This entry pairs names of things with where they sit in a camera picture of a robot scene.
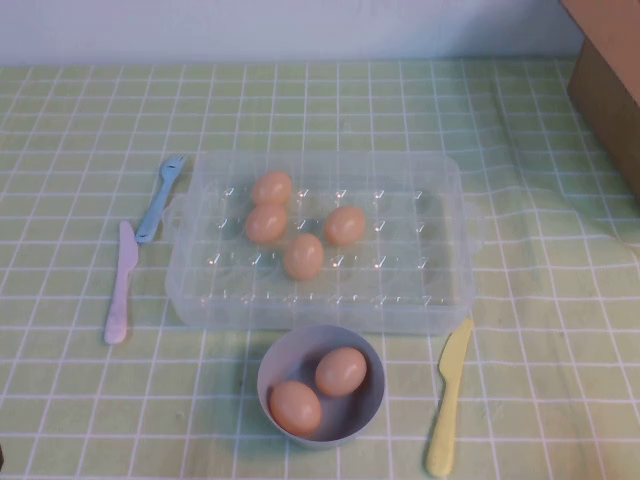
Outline brown egg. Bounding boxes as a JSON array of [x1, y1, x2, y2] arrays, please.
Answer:
[[268, 380, 324, 436], [314, 347, 368, 399], [282, 233, 325, 282], [250, 170, 294, 206], [323, 204, 367, 247], [244, 202, 289, 246]]

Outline clear plastic egg box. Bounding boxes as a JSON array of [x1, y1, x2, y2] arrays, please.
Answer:
[[160, 149, 485, 337]]

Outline brown cardboard box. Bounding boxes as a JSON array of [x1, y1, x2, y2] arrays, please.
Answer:
[[559, 0, 640, 201]]

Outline grey round bowl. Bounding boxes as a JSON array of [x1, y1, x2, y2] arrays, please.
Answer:
[[256, 324, 387, 450]]

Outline blue plastic fork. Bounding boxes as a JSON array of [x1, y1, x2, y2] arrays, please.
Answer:
[[134, 153, 190, 245]]

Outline pink plastic knife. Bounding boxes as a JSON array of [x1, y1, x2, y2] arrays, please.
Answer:
[[103, 220, 140, 345]]

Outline yellow plastic knife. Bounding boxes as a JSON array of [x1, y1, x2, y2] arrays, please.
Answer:
[[425, 317, 475, 478]]

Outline green checked tablecloth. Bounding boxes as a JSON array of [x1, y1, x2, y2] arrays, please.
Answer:
[[0, 57, 640, 480]]

